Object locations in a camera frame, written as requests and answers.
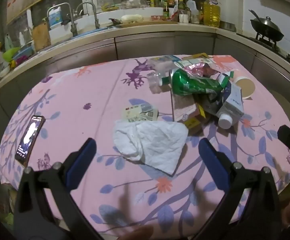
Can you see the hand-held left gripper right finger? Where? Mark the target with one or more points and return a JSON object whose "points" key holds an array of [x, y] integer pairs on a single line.
{"points": [[213, 165]]}

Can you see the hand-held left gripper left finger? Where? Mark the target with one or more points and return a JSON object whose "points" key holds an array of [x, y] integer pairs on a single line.
{"points": [[81, 165]]}

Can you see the yellow snack packet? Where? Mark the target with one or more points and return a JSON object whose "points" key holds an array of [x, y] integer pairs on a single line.
{"points": [[193, 123]]}

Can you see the white tissue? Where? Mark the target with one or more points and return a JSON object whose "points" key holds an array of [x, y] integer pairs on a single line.
{"points": [[154, 145]]}

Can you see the brown cardboard box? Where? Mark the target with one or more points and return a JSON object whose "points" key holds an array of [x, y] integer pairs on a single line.
{"points": [[183, 107]]}

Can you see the white milk carton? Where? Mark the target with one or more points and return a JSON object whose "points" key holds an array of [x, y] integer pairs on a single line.
{"points": [[232, 102]]}

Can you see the white paper cup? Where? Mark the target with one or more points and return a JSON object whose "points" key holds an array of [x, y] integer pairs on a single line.
{"points": [[246, 87]]}

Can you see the printed paper wrapper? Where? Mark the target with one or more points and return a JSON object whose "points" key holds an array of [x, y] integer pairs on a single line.
{"points": [[137, 113]]}

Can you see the green crushed can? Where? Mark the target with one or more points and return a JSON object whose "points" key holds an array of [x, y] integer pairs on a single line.
{"points": [[192, 83]]}

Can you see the pink foil wrapper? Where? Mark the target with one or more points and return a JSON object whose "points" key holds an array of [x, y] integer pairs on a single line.
{"points": [[197, 68]]}

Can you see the clear plastic bottle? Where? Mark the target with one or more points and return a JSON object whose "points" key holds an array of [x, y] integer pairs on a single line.
{"points": [[157, 80]]}

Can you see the printed carton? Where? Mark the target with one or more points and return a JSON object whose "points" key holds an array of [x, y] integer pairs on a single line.
{"points": [[197, 61]]}

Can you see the blue white tissue pack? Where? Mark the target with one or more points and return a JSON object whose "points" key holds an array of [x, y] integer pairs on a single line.
{"points": [[164, 62]]}

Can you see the pink floral tablecloth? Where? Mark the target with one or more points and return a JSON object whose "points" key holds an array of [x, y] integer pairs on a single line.
{"points": [[85, 130]]}

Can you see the black smartphone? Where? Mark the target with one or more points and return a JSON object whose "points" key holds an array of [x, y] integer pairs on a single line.
{"points": [[30, 140]]}

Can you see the gas stove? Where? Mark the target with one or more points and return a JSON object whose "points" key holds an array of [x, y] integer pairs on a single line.
{"points": [[267, 42]]}

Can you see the black wok with lid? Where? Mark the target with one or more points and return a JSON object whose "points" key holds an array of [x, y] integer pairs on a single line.
{"points": [[267, 28]]}

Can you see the blue plastic basin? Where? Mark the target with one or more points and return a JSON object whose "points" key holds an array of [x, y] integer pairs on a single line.
{"points": [[24, 52]]}

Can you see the green plastic item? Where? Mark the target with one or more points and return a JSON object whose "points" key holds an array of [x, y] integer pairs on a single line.
{"points": [[11, 53]]}

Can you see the upright wooden cutting board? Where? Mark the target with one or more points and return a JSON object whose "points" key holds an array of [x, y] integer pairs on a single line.
{"points": [[41, 37]]}

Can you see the steel kitchen counter cabinet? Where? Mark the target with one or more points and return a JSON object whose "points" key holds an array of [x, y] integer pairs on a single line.
{"points": [[140, 43]]}

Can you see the steel faucet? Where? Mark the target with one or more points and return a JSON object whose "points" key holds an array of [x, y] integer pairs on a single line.
{"points": [[95, 15], [71, 17]]}

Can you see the white mug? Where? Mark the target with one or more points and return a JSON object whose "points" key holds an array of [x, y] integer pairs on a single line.
{"points": [[184, 18]]}

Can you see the blue white detergent container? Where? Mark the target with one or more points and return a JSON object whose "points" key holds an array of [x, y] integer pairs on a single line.
{"points": [[55, 17]]}

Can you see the large cooking oil bottle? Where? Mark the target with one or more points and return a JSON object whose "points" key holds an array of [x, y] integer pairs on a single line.
{"points": [[212, 12]]}

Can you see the flat wooden cutting board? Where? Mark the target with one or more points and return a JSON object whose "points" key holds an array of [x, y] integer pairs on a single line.
{"points": [[154, 23]]}

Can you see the white radish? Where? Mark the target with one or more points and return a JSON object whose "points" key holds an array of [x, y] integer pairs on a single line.
{"points": [[132, 18]]}

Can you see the white plastic jug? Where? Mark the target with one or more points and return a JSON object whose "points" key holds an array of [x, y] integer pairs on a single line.
{"points": [[192, 10]]}

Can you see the red white bowl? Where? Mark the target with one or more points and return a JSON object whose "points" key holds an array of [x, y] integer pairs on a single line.
{"points": [[156, 17]]}

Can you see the dark sauce bottle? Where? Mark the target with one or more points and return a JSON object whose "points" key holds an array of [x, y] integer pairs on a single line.
{"points": [[166, 11]]}

